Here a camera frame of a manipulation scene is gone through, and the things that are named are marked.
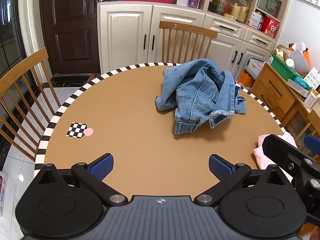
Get dark brown door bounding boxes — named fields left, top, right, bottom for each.
left=39, top=0, right=103, bottom=75

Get printed booklet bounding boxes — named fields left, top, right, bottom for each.
left=303, top=67, right=320, bottom=91

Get teal wipes packet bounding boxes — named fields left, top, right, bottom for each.
left=293, top=76, right=313, bottom=91

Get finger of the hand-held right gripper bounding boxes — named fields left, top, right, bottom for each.
left=262, top=134, right=320, bottom=188
left=303, top=134, right=320, bottom=156

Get white bottle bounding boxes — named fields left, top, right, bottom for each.
left=304, top=89, right=320, bottom=109

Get wooden side cabinet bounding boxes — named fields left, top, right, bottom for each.
left=251, top=62, right=320, bottom=157

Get checkerboard marker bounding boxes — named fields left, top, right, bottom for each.
left=66, top=122, right=88, bottom=139

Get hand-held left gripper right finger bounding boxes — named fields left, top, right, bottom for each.
left=194, top=154, right=292, bottom=207

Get row of jars and packets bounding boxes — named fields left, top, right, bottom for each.
left=208, top=0, right=251, bottom=23

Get blue denim jeans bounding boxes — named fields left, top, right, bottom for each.
left=155, top=58, right=247, bottom=135

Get pink garment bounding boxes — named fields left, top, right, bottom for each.
left=252, top=132, right=298, bottom=180

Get printed paper sheet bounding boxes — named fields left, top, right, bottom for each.
left=0, top=171, right=9, bottom=218

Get green plastic basket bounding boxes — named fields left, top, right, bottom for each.
left=271, top=52, right=305, bottom=81

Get orange bag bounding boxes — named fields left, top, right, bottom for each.
left=237, top=69, right=256, bottom=88

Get glass sliding door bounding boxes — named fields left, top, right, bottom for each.
left=0, top=0, right=28, bottom=80

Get red tin box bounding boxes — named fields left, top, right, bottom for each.
left=261, top=17, right=280, bottom=38

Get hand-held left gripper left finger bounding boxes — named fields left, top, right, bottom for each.
left=35, top=153, right=128, bottom=207

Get white sideboard cabinet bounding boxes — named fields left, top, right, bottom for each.
left=97, top=2, right=278, bottom=90

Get green storage box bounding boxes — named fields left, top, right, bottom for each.
left=257, top=0, right=282, bottom=18

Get wooden spindle chair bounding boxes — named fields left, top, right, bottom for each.
left=159, top=21, right=218, bottom=64
left=0, top=47, right=62, bottom=162

